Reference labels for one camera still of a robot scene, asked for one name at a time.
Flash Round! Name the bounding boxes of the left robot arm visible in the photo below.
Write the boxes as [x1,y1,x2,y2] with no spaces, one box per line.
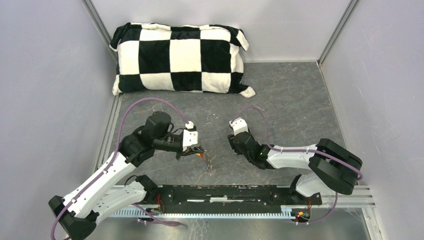
[48,111,203,240]

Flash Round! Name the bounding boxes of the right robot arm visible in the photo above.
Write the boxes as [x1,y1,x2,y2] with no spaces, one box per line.
[227,131,363,204]

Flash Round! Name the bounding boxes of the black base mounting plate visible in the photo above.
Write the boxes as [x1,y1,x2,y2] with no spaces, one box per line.
[125,174,323,215]

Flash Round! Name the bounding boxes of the black white checkered pillow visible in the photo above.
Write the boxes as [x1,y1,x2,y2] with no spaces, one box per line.
[109,22,255,98]

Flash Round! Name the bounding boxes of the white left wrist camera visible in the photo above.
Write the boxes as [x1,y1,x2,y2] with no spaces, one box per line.
[182,121,200,151]

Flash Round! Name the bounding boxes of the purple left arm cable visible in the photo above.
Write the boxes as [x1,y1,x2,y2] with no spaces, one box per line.
[49,96,193,240]

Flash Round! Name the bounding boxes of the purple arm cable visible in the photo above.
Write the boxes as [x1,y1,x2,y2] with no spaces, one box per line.
[49,96,193,240]
[231,105,365,181]

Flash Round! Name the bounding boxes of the white slotted cable duct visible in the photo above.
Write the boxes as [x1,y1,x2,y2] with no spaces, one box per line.
[110,206,295,220]

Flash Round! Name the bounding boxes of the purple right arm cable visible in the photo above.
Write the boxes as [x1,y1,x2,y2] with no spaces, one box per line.
[231,105,365,181]

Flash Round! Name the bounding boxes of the left aluminium frame rail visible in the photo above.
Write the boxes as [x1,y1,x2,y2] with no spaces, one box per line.
[82,0,118,64]

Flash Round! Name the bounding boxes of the aluminium frame rail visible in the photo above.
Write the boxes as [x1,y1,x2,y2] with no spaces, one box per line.
[82,0,118,64]
[316,0,360,68]

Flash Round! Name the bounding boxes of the right aluminium frame rail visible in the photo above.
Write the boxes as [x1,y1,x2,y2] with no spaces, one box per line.
[316,0,360,68]

